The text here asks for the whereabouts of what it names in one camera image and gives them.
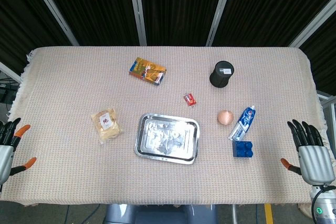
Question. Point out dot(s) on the beige snack bag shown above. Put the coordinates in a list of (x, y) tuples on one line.
[(107, 126)]

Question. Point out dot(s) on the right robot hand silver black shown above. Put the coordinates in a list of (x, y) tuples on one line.
[(315, 163)]

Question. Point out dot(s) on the black mesh pen holder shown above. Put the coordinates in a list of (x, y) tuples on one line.
[(221, 74)]

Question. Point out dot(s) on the rectangular metal tray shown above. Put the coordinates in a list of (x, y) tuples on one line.
[(167, 138)]

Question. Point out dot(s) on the grey robot torso base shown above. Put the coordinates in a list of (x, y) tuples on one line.
[(160, 214)]

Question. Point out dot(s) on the colourful printed cardboard box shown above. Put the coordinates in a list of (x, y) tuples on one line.
[(147, 71)]

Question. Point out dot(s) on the blue white toothpaste tube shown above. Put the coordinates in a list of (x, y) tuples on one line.
[(242, 125)]

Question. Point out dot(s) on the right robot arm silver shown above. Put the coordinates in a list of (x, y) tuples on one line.
[(326, 205)]

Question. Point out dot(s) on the pink ball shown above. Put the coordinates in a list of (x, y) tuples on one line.
[(226, 117)]

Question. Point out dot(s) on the white metal frame post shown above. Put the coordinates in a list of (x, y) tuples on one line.
[(52, 9), (137, 9), (312, 26), (220, 9)]

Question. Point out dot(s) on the blue toy building block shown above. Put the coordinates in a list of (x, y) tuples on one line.
[(242, 150)]

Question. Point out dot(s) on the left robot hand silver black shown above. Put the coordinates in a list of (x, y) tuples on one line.
[(5, 155)]

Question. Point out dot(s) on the beige woven tablecloth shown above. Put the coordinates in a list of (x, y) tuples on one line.
[(78, 176)]

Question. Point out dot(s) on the small red snack packet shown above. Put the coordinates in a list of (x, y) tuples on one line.
[(190, 99)]

